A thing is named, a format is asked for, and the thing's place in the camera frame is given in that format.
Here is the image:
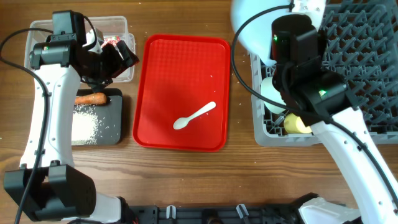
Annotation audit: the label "red snack wrapper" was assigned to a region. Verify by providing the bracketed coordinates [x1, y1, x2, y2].
[101, 35, 121, 47]

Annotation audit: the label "orange carrot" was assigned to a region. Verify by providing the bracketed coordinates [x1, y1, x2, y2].
[75, 93, 107, 105]

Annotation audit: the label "white rice grains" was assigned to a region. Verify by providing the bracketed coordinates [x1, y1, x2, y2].
[72, 105, 118, 146]

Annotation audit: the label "white plastic spoon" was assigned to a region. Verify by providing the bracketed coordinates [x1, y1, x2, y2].
[173, 101, 216, 130]

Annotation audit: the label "large light blue plate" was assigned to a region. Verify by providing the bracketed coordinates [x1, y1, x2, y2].
[231, 0, 295, 67]

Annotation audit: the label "mint green bowl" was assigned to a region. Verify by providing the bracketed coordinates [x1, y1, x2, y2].
[260, 77, 285, 114]

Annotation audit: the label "yellow plastic cup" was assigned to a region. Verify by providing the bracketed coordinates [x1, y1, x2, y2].
[284, 113, 312, 134]

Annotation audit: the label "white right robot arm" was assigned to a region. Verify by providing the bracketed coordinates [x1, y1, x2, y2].
[271, 14, 397, 223]

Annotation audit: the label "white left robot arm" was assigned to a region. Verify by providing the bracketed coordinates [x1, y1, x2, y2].
[3, 11, 139, 223]

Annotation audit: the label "clear plastic waste bin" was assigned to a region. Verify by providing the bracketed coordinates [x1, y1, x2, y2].
[24, 16, 136, 83]

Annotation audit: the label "black waste tray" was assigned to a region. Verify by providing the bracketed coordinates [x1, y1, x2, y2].
[72, 88, 123, 146]

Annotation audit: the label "grey dishwasher rack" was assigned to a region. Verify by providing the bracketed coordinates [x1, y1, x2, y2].
[250, 1, 397, 146]

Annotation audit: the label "red plastic tray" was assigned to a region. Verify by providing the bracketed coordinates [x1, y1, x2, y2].
[132, 34, 231, 152]

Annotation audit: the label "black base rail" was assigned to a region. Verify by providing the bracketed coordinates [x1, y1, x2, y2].
[131, 204, 304, 224]

